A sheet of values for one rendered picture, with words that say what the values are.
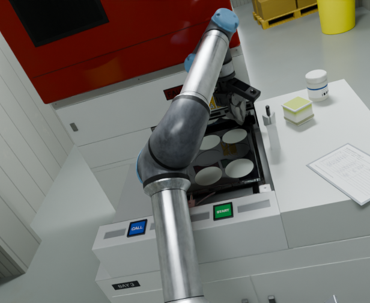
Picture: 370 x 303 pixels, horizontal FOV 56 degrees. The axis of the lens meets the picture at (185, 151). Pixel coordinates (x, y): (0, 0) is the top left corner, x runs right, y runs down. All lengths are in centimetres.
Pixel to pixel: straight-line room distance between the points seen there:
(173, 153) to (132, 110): 75
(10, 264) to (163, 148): 219
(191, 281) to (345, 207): 44
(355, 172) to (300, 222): 20
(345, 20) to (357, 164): 371
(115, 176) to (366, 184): 112
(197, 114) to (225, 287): 61
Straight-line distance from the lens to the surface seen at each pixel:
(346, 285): 122
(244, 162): 123
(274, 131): 111
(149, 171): 82
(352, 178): 100
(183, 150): 75
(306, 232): 101
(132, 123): 151
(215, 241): 100
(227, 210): 98
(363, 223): 103
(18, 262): 281
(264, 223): 96
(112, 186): 175
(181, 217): 79
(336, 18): 463
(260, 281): 115
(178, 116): 75
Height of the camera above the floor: 164
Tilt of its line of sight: 32 degrees down
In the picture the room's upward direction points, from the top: 22 degrees counter-clockwise
